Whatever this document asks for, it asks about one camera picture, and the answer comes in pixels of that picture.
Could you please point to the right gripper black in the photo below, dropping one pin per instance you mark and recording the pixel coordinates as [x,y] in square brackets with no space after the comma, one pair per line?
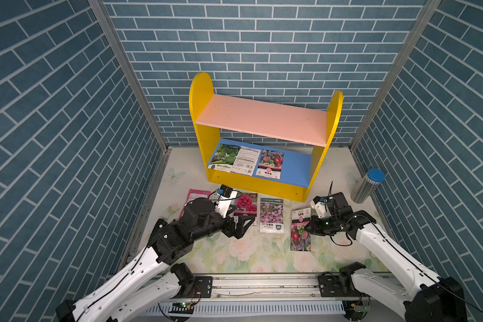
[313,227]

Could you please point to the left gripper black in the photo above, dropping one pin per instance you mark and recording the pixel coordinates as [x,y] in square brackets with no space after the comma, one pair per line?
[237,231]

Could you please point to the hollyhock magenta flower packet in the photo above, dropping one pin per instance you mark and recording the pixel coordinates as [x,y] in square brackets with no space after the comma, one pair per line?
[247,204]

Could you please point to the purple flower seed packet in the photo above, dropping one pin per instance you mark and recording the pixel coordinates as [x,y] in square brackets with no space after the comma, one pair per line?
[271,215]

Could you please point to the small chrysanthemum seed packet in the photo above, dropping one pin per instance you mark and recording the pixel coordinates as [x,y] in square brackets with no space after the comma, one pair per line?
[300,237]

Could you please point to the pink-bordered seed packet back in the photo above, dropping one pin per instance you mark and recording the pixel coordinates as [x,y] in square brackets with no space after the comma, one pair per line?
[195,196]

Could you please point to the chrysanthemum packet pink band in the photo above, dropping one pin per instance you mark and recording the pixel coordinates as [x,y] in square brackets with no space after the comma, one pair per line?
[270,164]

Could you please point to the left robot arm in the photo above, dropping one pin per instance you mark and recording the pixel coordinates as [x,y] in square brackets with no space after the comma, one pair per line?
[154,275]

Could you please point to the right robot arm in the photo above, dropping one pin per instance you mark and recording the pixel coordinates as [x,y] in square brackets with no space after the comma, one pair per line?
[420,295]

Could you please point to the white text packet lower shelf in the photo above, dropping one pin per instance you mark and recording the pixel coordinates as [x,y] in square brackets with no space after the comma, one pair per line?
[246,161]

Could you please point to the green gourd seed packet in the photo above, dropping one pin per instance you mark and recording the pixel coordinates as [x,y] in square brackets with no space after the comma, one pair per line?
[224,157]

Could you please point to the yellow wooden shelf unit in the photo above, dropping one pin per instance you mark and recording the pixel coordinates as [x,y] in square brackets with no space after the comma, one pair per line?
[212,113]

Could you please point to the floral table mat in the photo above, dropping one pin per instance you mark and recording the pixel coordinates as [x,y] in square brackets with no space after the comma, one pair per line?
[259,252]

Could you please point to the silver canister blue lid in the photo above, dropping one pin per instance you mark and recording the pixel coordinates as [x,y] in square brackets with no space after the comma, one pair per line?
[367,185]

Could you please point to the right circuit board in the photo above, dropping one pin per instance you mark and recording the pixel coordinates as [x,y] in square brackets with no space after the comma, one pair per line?
[353,308]

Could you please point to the circuit board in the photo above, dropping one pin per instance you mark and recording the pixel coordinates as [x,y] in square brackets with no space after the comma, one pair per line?
[181,308]
[353,308]

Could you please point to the left circuit board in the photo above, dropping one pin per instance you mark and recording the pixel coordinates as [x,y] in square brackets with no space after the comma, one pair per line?
[181,308]

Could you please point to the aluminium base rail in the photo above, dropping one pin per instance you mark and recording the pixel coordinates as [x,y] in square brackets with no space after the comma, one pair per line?
[246,295]

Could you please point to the right corner aluminium post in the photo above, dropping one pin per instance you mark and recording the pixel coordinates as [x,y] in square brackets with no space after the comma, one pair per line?
[424,17]

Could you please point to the corner aluminium post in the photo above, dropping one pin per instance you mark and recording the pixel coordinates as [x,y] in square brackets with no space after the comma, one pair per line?
[424,17]
[106,24]

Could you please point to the left corner aluminium post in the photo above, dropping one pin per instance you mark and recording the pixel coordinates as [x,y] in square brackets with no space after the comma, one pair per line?
[106,24]

